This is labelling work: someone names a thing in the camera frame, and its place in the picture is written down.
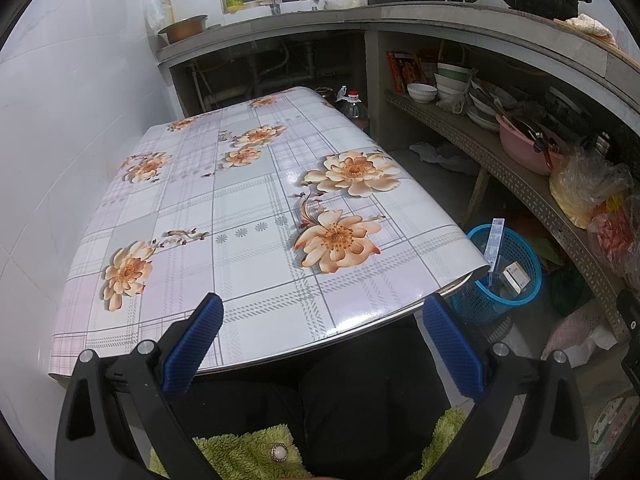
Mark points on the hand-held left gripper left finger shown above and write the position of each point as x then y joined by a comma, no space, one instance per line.
195,345

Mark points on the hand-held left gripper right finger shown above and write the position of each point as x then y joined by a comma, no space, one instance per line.
450,345

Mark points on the blue plastic basket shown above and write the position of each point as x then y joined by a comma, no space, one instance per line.
470,305

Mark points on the small white box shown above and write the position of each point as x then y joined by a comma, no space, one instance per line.
516,276

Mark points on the pink and white sack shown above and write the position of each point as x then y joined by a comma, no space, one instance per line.
575,330

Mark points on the dark green bag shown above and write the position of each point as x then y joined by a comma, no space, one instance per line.
570,290

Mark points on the red plastic bag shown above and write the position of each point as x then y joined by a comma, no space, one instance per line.
612,235

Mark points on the person's black pants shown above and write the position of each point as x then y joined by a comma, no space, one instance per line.
365,400

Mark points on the floral tablecloth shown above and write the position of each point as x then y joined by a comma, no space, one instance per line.
250,260

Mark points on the printed cardboard box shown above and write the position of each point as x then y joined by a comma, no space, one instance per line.
615,425

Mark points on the white rag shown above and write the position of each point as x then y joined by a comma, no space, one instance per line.
445,155

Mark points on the pink plastic basin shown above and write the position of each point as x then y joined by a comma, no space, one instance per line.
520,150

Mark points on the plastic bottle with red cap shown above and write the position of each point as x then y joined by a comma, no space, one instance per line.
356,110

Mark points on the white bowl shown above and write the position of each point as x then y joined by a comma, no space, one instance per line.
422,92

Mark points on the stack of bowls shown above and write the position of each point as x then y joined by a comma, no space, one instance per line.
452,80

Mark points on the brown jar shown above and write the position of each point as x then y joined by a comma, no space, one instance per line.
327,96

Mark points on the red seasoning packets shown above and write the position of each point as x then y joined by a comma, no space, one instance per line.
407,70

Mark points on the drain pipes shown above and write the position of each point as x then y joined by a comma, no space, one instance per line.
260,70

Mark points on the beige cloth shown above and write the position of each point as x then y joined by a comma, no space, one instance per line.
592,27

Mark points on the copper basin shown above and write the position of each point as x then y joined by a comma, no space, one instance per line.
184,30

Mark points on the concrete kitchen counter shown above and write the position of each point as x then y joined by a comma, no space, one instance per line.
425,15

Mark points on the hanging clear plastic bag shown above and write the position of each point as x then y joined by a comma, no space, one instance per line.
152,7

